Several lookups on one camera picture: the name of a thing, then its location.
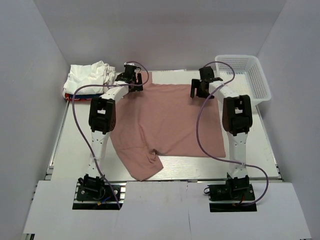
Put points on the white t-shirt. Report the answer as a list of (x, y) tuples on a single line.
[(98, 73)]

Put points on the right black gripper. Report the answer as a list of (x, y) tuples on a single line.
[(196, 83)]

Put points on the pink t-shirt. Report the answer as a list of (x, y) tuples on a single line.
[(164, 120)]

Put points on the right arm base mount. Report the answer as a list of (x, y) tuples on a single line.
[(222, 200)]

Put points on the white plastic mesh basket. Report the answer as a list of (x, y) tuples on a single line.
[(249, 76)]

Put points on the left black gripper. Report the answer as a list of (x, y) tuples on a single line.
[(136, 88)]

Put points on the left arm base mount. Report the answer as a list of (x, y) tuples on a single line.
[(103, 199)]

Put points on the red blue folded shirt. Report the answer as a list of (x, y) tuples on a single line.
[(80, 97)]

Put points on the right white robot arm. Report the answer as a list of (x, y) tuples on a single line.
[(236, 121)]

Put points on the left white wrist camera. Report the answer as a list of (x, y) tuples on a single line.
[(129, 64)]

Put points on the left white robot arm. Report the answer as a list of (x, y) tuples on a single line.
[(102, 114)]

